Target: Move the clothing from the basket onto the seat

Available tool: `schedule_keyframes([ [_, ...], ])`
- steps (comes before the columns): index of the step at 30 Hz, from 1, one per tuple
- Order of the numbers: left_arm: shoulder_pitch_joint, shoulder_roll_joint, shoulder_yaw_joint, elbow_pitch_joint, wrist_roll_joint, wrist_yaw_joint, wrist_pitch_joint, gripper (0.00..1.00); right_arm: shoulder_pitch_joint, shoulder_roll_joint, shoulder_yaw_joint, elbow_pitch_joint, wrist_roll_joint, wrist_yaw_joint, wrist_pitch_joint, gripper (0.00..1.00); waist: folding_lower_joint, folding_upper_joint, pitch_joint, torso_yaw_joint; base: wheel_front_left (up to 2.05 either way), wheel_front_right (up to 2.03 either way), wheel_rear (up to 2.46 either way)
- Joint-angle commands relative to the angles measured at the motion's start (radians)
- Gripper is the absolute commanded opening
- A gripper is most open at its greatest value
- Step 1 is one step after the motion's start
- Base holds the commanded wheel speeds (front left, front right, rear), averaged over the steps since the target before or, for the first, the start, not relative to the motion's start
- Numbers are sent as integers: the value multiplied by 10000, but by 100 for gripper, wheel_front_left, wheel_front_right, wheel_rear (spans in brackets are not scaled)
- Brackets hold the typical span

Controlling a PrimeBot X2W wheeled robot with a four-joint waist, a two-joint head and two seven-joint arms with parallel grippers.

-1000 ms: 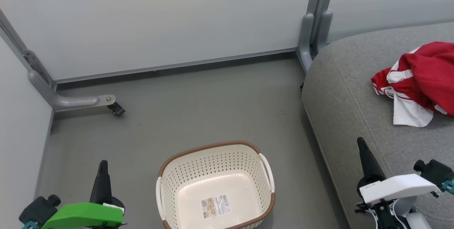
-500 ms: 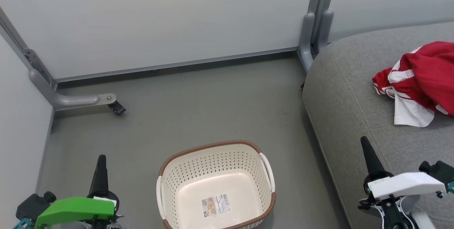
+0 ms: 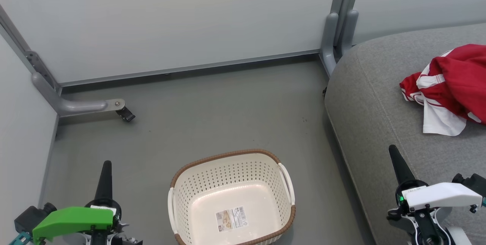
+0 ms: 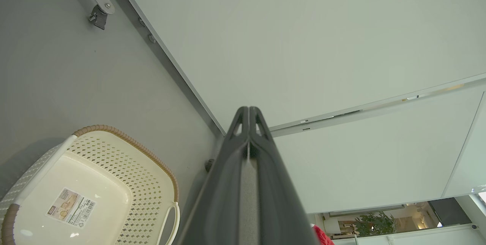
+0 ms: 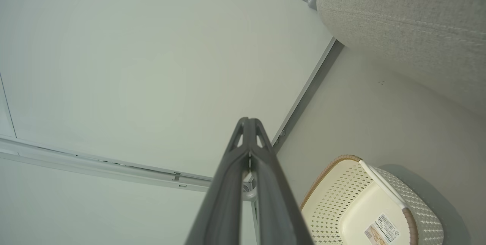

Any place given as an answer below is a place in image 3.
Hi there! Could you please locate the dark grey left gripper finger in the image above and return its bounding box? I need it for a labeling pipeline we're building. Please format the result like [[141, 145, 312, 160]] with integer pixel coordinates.
[[94, 160, 114, 202]]

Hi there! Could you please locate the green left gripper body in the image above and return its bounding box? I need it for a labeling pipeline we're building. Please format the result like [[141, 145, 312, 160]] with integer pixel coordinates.
[[32, 198, 129, 242]]

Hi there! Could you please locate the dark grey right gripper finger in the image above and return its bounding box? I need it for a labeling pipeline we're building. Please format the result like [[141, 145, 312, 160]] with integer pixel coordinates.
[[388, 145, 416, 185]]

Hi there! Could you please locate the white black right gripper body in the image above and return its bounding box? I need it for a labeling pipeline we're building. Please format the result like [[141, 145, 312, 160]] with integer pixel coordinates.
[[387, 179, 483, 234]]

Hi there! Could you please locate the red and white clothing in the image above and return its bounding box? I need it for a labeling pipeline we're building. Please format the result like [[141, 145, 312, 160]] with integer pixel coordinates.
[[399, 44, 486, 137]]

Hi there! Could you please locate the cream perforated laundry basket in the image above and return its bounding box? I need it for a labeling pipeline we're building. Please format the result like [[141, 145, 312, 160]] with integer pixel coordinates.
[[167, 149, 296, 245]]

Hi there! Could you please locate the black caster foot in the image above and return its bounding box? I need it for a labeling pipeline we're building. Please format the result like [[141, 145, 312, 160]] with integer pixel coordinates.
[[116, 106, 136, 122]]

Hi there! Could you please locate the grey fabric sofa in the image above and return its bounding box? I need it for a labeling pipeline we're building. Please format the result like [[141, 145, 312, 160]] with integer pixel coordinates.
[[324, 23, 486, 245]]

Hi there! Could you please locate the grey metal partition leg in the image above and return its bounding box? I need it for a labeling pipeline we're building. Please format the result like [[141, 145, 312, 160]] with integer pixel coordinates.
[[0, 4, 126, 118]]

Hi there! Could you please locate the paper label sticker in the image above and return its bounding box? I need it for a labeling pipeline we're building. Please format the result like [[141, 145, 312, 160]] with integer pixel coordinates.
[[215, 206, 248, 232]]

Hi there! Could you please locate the teal left cable connector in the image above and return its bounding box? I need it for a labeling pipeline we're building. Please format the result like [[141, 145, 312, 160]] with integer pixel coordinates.
[[8, 231, 33, 245]]

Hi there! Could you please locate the grey metal floor rail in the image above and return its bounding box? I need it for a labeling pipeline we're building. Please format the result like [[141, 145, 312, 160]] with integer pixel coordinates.
[[60, 49, 321, 87]]

